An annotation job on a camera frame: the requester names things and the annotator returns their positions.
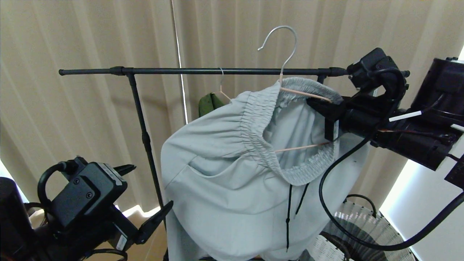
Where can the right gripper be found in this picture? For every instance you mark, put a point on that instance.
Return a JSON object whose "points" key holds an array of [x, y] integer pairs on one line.
{"points": [[355, 121]]}

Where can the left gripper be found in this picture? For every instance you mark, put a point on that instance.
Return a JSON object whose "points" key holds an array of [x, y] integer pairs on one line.
{"points": [[108, 232]]}

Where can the pink clothes hanger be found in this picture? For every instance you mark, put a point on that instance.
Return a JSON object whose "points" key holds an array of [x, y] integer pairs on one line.
{"points": [[304, 94], [221, 87]]}

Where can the pale grey shorts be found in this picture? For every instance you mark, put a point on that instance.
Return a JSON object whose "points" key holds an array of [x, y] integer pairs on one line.
{"points": [[217, 181]]}

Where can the green long-sleeved shirt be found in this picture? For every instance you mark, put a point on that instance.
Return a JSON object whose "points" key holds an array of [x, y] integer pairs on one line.
{"points": [[208, 105]]}

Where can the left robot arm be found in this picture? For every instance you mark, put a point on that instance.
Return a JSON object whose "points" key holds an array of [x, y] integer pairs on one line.
{"points": [[14, 217]]}

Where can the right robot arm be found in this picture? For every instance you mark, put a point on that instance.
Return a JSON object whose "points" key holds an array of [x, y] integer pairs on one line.
{"points": [[417, 141]]}

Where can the white laundry basket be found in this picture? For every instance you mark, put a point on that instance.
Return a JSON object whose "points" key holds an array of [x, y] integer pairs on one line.
{"points": [[362, 224]]}

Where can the black clothes rack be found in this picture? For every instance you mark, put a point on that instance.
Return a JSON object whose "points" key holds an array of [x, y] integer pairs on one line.
{"points": [[181, 71]]}

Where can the beige curtain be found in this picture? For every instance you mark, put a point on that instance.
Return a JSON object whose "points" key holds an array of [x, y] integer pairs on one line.
{"points": [[54, 36]]}

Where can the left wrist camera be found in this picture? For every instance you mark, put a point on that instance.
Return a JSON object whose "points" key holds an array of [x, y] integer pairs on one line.
{"points": [[87, 192]]}

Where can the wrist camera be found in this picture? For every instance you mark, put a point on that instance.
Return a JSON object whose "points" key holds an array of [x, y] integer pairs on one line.
{"points": [[87, 192], [369, 69]]}

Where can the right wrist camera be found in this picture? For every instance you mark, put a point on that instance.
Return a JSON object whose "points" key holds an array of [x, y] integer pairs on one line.
{"points": [[369, 69]]}

